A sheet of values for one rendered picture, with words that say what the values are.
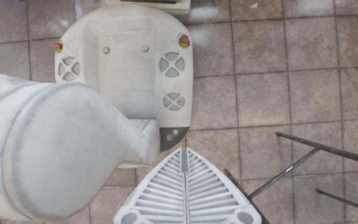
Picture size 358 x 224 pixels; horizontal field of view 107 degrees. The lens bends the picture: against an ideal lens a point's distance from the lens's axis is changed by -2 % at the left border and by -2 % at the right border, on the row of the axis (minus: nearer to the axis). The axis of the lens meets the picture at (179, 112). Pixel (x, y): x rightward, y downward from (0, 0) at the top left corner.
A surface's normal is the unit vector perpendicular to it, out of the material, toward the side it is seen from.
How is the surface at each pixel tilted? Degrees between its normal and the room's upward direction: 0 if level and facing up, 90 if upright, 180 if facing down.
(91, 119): 90
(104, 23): 70
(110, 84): 0
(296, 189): 0
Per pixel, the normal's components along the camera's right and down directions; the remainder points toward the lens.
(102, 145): 1.00, -0.03
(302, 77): -0.03, 0.01
